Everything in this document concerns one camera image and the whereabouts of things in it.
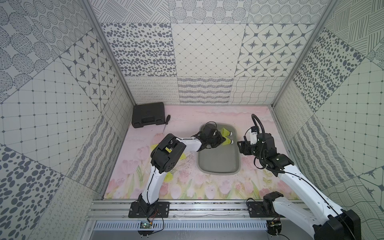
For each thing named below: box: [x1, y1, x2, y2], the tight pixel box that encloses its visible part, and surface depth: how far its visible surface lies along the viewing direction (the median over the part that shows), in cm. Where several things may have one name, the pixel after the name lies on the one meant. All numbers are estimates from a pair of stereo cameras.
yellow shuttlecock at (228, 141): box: [222, 138, 234, 146], surface depth 99 cm
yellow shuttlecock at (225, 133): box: [221, 127, 233, 139], surface depth 103 cm
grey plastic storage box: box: [197, 123, 241, 175], surface depth 93 cm
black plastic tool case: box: [131, 102, 166, 128], surface depth 109 cm
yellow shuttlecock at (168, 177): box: [164, 171, 174, 183], surface depth 86 cm
